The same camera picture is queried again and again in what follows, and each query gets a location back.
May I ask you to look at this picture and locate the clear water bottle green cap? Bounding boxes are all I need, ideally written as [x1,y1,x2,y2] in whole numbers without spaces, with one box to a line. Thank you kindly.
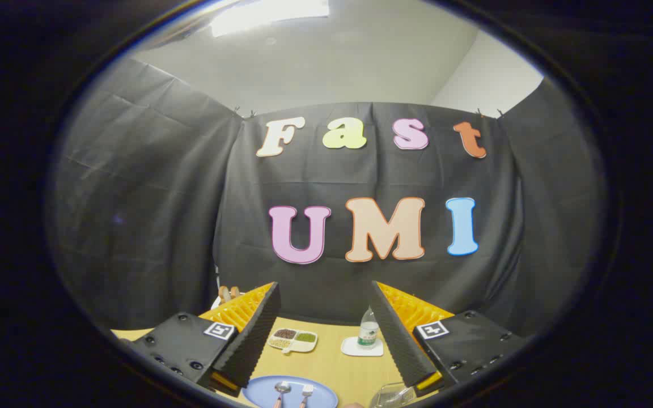
[358,307,380,350]

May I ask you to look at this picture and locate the white square coaster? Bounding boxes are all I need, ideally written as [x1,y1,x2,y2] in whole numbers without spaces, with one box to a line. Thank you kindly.
[341,336,384,358]

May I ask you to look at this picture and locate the blue round plate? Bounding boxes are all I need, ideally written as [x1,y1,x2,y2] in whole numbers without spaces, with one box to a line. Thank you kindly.
[242,375,339,408]

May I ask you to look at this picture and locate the ceiling light panel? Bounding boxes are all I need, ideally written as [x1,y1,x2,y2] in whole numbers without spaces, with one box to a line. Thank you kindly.
[210,0,330,38]

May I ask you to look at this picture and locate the white divided dish of beans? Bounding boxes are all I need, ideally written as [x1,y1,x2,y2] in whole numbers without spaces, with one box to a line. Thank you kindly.
[267,328,319,355]

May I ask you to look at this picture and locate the metal wire cutlery rack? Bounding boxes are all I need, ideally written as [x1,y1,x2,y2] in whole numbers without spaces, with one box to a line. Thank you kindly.
[370,382,418,408]

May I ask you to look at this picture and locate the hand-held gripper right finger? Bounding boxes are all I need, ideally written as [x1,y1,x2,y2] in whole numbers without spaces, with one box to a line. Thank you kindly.
[370,280,527,396]

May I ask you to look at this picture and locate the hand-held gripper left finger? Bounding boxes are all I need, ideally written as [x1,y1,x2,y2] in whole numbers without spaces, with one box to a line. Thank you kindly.
[132,282,282,398]

